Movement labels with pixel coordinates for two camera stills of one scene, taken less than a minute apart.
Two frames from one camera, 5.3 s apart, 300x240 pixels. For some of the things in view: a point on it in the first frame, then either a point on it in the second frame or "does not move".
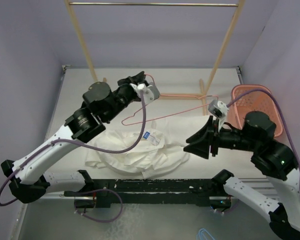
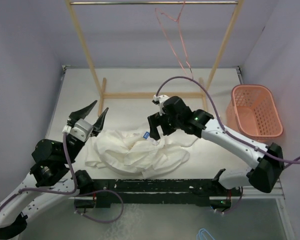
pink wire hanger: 215,96 to 177,21
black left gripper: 135,79 to 81,113
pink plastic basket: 246,98 does not move
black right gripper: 213,126 to 155,120
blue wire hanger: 200,231 does not move
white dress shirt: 156,148 does not move
